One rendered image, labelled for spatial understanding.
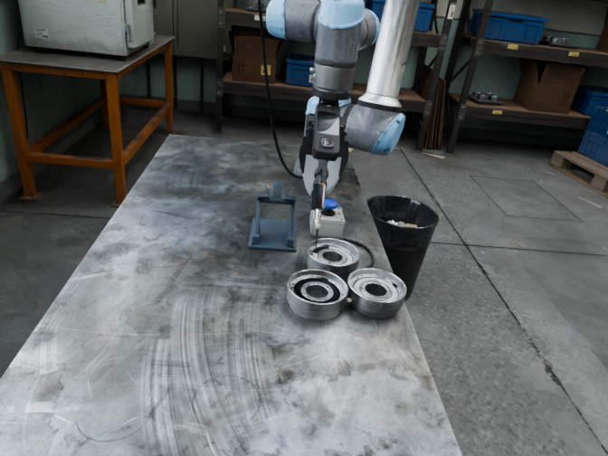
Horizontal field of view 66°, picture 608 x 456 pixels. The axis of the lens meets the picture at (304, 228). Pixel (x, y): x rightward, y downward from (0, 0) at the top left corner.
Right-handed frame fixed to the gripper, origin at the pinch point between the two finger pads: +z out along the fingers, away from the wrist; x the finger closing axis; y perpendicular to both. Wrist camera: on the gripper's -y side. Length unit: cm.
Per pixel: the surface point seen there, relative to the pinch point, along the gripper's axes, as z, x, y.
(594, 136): 59, -272, 314
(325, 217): 8.6, -2.8, 6.0
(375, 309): 10.8, -9.9, -23.0
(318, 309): 10.2, 0.2, -24.9
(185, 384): 13.1, 18.9, -39.5
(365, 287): 10.2, -8.7, -17.3
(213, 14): 0, 73, 362
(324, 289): 10.6, -1.3, -18.3
